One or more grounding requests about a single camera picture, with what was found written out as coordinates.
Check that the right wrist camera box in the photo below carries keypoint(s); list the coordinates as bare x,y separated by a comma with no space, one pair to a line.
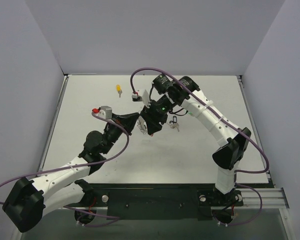
142,95

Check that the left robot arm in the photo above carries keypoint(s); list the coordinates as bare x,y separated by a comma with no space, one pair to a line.
30,199

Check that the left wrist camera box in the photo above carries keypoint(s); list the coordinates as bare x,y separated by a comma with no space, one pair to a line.
104,112

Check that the keys with black tags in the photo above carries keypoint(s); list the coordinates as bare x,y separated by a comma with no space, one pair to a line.
173,123

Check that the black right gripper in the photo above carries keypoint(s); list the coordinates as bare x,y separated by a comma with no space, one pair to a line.
151,118

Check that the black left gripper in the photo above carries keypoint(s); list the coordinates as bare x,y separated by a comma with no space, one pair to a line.
118,121

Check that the aluminium front rail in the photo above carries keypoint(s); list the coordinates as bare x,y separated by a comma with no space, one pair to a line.
272,198

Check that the metal key organiser red handle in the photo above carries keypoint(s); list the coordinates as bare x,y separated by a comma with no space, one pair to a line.
142,126

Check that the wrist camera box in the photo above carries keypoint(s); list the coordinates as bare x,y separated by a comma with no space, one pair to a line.
142,95
104,112

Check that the key with yellow tag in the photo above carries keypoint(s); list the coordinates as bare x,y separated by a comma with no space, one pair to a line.
119,90

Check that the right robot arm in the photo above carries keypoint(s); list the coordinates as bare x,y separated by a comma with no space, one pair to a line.
188,95

